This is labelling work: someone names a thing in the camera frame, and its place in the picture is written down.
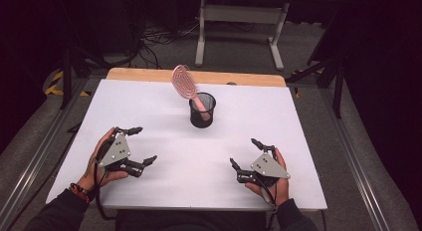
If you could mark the person's right hand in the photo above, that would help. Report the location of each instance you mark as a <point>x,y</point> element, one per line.
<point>282,191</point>

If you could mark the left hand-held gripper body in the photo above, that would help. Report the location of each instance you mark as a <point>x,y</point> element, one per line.
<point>116,153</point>

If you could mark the pink hairbrush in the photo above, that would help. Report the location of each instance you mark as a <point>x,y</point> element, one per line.
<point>184,80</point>

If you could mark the black mesh pen holder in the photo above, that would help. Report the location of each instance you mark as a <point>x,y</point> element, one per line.
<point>198,120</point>

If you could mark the person's left hand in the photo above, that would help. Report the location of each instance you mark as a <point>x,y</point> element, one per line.
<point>89,173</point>

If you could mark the grey metal desk frame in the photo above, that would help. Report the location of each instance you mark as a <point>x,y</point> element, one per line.
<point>244,14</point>

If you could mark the wooden table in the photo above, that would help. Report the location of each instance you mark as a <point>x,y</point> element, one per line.
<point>225,78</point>

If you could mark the white table board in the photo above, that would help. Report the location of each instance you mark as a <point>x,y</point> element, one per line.
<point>159,108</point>

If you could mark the black metal stand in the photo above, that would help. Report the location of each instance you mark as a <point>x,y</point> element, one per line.
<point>338,91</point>
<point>67,78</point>

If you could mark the aluminium floor rail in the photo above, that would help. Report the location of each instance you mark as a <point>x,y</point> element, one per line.
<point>355,161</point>
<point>36,158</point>

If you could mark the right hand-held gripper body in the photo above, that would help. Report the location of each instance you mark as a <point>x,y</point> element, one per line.
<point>268,166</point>

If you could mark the yellow and black floor tape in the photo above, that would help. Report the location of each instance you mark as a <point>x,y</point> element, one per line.
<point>297,91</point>

